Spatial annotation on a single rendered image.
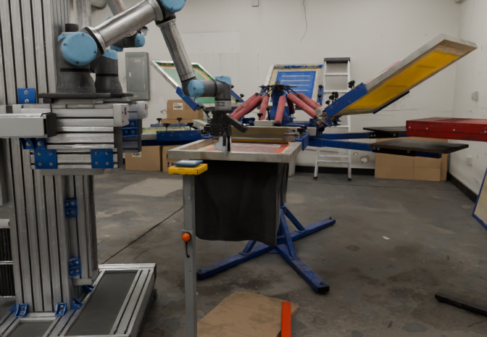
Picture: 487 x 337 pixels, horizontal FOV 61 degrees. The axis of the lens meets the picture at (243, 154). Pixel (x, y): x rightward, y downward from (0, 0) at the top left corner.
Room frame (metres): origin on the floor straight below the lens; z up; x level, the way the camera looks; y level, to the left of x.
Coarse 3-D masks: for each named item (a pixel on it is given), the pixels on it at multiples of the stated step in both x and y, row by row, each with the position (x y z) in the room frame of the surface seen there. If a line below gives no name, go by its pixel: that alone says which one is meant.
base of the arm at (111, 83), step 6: (96, 78) 2.20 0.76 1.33; (102, 78) 2.18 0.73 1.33; (108, 78) 2.19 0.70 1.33; (114, 78) 2.21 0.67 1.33; (96, 84) 2.20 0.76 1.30; (102, 84) 2.17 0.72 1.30; (108, 84) 2.18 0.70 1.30; (114, 84) 2.20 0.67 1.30; (120, 84) 2.25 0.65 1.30; (96, 90) 2.17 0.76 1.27; (102, 90) 2.17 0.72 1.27; (108, 90) 2.17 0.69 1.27; (114, 90) 2.18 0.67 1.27; (120, 90) 2.22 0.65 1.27
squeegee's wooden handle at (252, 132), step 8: (232, 128) 2.49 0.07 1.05; (248, 128) 2.46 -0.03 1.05; (256, 128) 2.45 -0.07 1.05; (264, 128) 2.44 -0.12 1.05; (272, 128) 2.43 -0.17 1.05; (280, 128) 2.42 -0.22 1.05; (288, 128) 2.43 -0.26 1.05; (232, 136) 2.49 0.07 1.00; (240, 136) 2.48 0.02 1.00; (248, 136) 2.46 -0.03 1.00; (256, 136) 2.45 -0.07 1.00; (264, 136) 2.44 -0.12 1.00; (272, 136) 2.43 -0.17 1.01; (280, 136) 2.42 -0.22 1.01
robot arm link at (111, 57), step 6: (102, 54) 2.18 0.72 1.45; (108, 54) 2.19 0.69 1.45; (114, 54) 2.21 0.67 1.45; (96, 60) 2.19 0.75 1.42; (102, 60) 2.18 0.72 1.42; (108, 60) 2.19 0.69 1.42; (114, 60) 2.21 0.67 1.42; (90, 66) 2.21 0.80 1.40; (96, 66) 2.19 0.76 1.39; (102, 66) 2.18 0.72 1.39; (108, 66) 2.19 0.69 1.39; (114, 66) 2.21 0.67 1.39; (96, 72) 2.20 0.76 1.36; (102, 72) 2.18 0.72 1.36; (108, 72) 2.19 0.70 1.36; (114, 72) 2.21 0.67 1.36
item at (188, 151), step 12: (192, 144) 2.18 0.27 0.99; (204, 144) 2.37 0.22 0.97; (300, 144) 2.22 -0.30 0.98; (168, 156) 1.96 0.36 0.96; (180, 156) 1.94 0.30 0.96; (192, 156) 1.93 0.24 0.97; (204, 156) 1.92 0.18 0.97; (216, 156) 1.90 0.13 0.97; (228, 156) 1.89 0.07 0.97; (240, 156) 1.87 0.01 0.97; (252, 156) 1.86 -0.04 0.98; (264, 156) 1.85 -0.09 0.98; (276, 156) 1.83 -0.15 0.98; (288, 156) 1.82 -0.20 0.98
